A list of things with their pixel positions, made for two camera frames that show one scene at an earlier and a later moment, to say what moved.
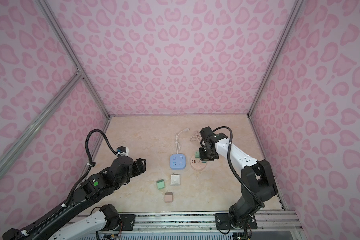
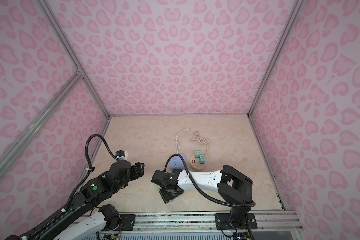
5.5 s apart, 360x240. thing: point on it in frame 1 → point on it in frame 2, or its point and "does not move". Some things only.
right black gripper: [204, 153] → [170, 192]
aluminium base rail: [277, 221] does not move
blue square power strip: [177, 161] does not move
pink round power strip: [197, 164] does not move
